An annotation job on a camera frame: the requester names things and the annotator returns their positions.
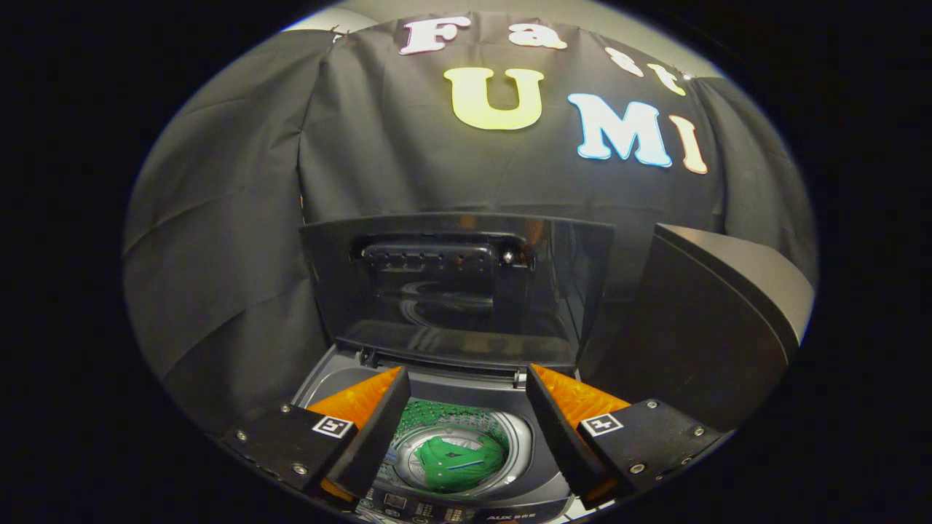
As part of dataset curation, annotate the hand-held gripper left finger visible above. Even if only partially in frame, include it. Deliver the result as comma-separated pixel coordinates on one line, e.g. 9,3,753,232
222,366,411,514

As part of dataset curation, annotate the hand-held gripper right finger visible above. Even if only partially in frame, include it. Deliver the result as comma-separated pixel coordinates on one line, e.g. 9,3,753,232
525,364,731,512

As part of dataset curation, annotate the black washing machine lid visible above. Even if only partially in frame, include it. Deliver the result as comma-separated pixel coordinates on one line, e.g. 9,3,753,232
299,213,617,370

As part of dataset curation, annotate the grey washing machine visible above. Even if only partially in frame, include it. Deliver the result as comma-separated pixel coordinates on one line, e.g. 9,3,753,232
291,344,585,524

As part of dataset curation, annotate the black backdrop cloth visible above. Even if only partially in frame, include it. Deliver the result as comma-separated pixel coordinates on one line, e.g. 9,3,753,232
122,11,816,434

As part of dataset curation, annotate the beige cabinet with dark top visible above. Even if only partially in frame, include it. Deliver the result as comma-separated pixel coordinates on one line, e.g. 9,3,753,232
579,223,816,432

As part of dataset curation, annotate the green polo shirt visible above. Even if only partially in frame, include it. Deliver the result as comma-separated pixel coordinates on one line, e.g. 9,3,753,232
413,435,509,493

